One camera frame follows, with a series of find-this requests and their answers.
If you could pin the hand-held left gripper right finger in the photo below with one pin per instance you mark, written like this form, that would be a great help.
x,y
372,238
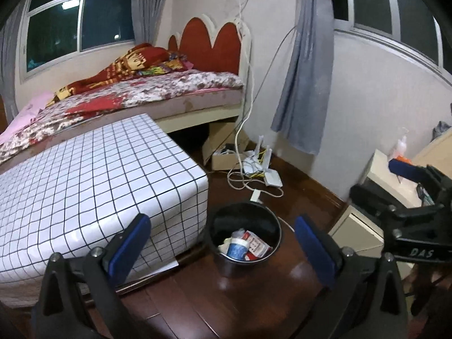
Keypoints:
x,y
314,250

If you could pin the grey curtain beside door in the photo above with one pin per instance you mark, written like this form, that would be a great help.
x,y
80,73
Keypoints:
x,y
7,77

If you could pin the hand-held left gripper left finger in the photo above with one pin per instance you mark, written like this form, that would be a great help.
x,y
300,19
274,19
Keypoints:
x,y
127,247

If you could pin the red patterned blanket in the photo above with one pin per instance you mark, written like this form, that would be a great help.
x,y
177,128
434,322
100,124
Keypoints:
x,y
116,67

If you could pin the white checkered tablecloth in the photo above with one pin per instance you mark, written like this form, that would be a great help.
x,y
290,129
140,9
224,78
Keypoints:
x,y
88,183

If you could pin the beige cabinet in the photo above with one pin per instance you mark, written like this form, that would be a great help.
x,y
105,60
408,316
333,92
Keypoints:
x,y
356,233

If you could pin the white router with antennas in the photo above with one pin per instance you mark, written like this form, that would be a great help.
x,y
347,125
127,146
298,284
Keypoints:
x,y
252,164

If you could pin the pink cloth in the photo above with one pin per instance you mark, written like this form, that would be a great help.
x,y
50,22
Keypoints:
x,y
24,113

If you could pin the flat white modem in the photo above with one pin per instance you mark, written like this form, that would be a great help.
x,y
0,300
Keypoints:
x,y
273,179

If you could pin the grey cloth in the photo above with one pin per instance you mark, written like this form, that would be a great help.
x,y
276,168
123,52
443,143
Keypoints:
x,y
443,130

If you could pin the black trash bin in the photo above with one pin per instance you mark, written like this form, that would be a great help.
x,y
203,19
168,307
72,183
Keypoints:
x,y
229,268

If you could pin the person's right hand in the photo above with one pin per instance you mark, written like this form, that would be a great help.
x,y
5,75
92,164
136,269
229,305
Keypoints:
x,y
425,289

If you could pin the cardboard box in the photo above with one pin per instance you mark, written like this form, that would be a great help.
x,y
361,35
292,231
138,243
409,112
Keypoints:
x,y
224,160

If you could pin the bed with floral blanket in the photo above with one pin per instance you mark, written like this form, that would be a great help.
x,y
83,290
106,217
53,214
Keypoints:
x,y
169,84

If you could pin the corner window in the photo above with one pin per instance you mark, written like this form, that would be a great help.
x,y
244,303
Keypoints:
x,y
374,3

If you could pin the white bed frame red headboard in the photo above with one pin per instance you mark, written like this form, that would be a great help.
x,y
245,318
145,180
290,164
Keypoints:
x,y
204,42

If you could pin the pinkish mattress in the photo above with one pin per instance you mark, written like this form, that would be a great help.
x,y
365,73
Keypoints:
x,y
212,100

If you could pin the white power adapter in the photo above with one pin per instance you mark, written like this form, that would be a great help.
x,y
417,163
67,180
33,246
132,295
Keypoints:
x,y
256,196

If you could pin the blue and white paper cup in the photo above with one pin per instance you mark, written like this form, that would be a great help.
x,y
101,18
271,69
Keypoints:
x,y
236,251

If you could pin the large sliding window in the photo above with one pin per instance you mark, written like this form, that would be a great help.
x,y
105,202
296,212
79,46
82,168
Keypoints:
x,y
53,31

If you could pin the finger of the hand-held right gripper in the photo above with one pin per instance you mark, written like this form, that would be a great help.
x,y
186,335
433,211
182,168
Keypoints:
x,y
408,169
370,197

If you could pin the tied grey curtain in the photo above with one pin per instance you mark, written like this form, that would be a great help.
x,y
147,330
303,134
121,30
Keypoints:
x,y
303,95

